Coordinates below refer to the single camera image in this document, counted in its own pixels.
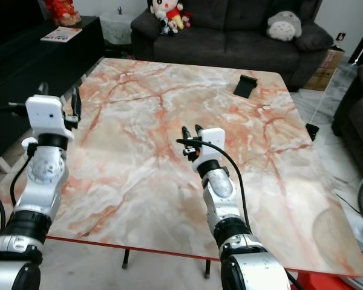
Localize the small black floor object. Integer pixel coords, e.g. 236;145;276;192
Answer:
305;123;321;141

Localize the red and white magazine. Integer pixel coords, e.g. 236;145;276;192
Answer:
40;26;83;44

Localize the brown cardboard box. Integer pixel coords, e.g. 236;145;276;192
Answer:
306;48;346;92

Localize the dark armchair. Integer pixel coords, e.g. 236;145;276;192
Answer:
330;36;363;171

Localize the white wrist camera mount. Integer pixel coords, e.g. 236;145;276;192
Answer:
193;127;226;173
25;95;67;137

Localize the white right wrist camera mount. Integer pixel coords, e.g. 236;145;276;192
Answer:
193;127;226;173

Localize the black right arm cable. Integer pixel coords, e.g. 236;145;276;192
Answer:
175;138;252;233

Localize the black TV cabinet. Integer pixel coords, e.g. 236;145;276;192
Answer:
0;16;106;173

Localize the white lace side table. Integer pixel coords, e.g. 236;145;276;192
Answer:
99;11;134;45

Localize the red and gold figurine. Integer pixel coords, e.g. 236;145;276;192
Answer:
42;0;83;27

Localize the dark grey fabric sofa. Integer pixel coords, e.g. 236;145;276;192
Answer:
131;0;334;92

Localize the short black left arm cable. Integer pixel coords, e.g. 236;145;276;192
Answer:
10;153;34;207

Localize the small pink plush toy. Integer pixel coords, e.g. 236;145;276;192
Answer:
180;11;193;28

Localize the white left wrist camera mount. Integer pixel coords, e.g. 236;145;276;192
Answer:
25;95;67;137

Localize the long black left arm cable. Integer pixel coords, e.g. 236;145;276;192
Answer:
0;102;30;230

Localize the red plastic object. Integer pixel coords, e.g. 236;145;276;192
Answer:
289;271;363;290

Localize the black phone stand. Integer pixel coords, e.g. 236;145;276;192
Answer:
234;74;258;99

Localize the grey Totoro plush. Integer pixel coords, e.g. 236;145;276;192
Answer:
267;10;304;42

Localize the black-haired doll in red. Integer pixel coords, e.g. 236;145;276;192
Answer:
149;0;188;36

